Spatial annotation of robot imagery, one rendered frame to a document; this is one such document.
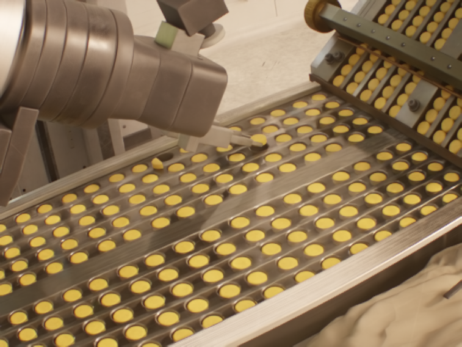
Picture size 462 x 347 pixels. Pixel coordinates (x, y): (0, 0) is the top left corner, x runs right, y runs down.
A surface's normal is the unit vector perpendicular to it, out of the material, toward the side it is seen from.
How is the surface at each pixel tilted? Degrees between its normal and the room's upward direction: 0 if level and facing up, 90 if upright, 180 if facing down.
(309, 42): 0
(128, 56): 68
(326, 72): 38
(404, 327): 25
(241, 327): 0
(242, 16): 90
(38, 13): 50
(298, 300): 0
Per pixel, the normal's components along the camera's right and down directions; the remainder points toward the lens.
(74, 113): 0.23, 0.84
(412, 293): -0.07, -0.84
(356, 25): -0.62, -0.44
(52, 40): 0.61, -0.04
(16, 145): 0.51, 0.40
